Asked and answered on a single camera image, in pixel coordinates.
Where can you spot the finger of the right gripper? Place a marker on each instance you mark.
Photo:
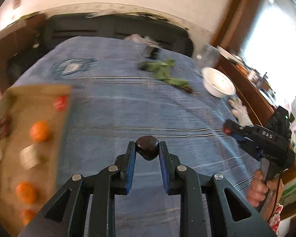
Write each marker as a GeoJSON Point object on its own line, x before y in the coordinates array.
{"type": "Point", "coordinates": [233, 129]}

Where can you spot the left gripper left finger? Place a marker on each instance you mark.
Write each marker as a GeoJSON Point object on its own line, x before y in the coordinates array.
{"type": "Point", "coordinates": [86, 205]}

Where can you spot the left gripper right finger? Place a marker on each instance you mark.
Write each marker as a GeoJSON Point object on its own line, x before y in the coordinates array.
{"type": "Point", "coordinates": [209, 205]}

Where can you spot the small red date piece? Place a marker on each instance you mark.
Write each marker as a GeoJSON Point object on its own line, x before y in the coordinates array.
{"type": "Point", "coordinates": [227, 131]}

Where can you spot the orange tangerine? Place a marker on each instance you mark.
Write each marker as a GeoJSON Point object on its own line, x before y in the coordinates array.
{"type": "Point", "coordinates": [27, 216]}
{"type": "Point", "coordinates": [27, 192]}
{"type": "Point", "coordinates": [40, 131]}

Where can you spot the dark plum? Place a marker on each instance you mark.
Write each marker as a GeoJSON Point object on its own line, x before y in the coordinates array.
{"type": "Point", "coordinates": [148, 147]}

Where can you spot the red cherry tomato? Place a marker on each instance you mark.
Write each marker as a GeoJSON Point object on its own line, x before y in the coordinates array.
{"type": "Point", "coordinates": [60, 104]}

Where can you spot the right hand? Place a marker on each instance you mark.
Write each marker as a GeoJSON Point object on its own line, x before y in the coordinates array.
{"type": "Point", "coordinates": [258, 190]}

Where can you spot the white bowl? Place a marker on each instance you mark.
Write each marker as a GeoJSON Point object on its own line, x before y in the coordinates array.
{"type": "Point", "coordinates": [216, 83]}

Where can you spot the small dark date far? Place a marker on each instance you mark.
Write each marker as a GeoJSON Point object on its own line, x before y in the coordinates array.
{"type": "Point", "coordinates": [188, 89]}

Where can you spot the cardboard tray box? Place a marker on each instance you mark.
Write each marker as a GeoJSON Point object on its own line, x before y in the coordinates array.
{"type": "Point", "coordinates": [29, 104]}

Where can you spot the green cloth strip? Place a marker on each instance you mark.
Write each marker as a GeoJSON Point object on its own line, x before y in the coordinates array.
{"type": "Point", "coordinates": [161, 71]}

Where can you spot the black small device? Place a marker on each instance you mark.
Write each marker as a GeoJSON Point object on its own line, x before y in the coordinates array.
{"type": "Point", "coordinates": [151, 52]}

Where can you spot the black small pouch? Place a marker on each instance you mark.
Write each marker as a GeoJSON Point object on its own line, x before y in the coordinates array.
{"type": "Point", "coordinates": [143, 66]}

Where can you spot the blue plaid tablecloth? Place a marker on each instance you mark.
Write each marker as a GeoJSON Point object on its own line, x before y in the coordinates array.
{"type": "Point", "coordinates": [115, 103]}

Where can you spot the black sofa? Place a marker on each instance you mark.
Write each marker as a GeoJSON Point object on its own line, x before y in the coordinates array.
{"type": "Point", "coordinates": [61, 27]}

